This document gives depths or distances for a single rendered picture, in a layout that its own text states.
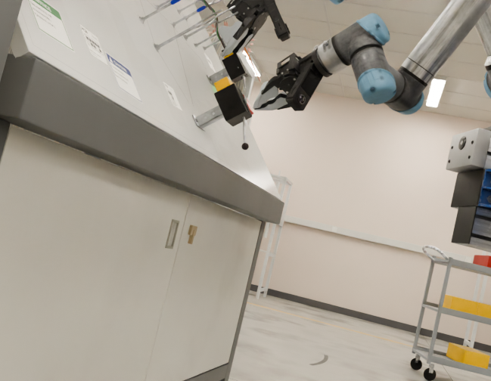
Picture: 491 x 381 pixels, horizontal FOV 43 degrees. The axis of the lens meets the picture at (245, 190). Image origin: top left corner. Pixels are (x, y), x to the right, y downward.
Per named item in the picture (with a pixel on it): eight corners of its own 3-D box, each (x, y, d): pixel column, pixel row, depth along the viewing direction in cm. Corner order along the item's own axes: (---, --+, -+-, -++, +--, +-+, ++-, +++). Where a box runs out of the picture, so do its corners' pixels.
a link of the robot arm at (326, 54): (350, 72, 141) (330, 48, 136) (334, 82, 143) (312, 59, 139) (349, 52, 146) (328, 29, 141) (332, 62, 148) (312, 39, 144)
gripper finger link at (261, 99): (254, 96, 156) (284, 78, 152) (253, 111, 152) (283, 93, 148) (247, 88, 155) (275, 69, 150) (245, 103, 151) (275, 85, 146)
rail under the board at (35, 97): (279, 224, 174) (284, 202, 175) (19, 119, 62) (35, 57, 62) (261, 221, 176) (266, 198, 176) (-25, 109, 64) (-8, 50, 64)
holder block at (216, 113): (212, 162, 115) (259, 139, 114) (188, 106, 118) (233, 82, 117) (219, 167, 120) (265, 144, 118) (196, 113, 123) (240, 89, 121)
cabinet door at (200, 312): (231, 363, 168) (264, 221, 171) (144, 399, 116) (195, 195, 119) (222, 360, 169) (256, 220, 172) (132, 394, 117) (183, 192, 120)
